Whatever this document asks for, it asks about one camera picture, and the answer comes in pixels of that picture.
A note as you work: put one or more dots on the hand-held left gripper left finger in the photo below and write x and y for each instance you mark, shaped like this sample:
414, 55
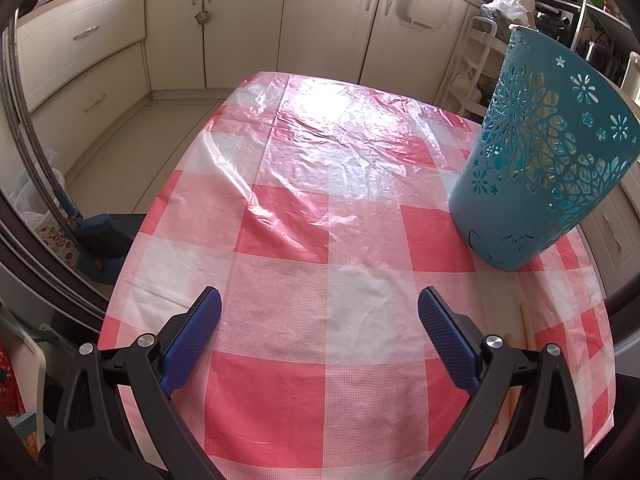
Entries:
192, 340

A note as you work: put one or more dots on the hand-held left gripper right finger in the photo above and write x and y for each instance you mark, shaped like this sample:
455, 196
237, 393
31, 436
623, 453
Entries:
447, 340

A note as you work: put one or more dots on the single wooden chopstick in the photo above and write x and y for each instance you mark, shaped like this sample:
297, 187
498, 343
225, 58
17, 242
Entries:
527, 327

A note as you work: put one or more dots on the teal perforated plastic basket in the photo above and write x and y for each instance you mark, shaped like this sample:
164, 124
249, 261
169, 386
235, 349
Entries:
495, 230

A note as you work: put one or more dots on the blue broom with dustpan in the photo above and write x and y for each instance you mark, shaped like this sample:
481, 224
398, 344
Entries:
100, 235

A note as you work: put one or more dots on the pink checkered plastic tablecloth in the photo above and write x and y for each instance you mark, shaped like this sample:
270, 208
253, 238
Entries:
300, 240

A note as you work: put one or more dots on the red floral cloth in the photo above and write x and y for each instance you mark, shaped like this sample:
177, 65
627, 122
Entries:
10, 385

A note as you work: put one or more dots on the cream drawer cabinet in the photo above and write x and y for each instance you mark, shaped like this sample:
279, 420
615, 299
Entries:
612, 230
85, 60

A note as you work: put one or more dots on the white plastic bag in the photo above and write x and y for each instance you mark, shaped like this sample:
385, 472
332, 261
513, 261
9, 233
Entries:
35, 195

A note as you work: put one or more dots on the white storage cart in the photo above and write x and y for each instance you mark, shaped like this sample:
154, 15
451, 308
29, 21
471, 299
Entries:
475, 70

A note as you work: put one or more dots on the cream cabinet doors row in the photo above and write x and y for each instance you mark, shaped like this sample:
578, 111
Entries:
300, 25

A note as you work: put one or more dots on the white hanging bin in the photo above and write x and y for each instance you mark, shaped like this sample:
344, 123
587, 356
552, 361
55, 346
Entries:
417, 7

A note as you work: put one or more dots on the crumpled plastic bag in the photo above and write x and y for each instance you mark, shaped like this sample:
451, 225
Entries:
505, 7

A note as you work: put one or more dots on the black toaster oven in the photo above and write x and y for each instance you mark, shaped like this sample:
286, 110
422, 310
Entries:
555, 5

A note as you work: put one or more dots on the dark metal frame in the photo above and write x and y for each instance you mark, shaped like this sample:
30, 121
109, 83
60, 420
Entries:
30, 185

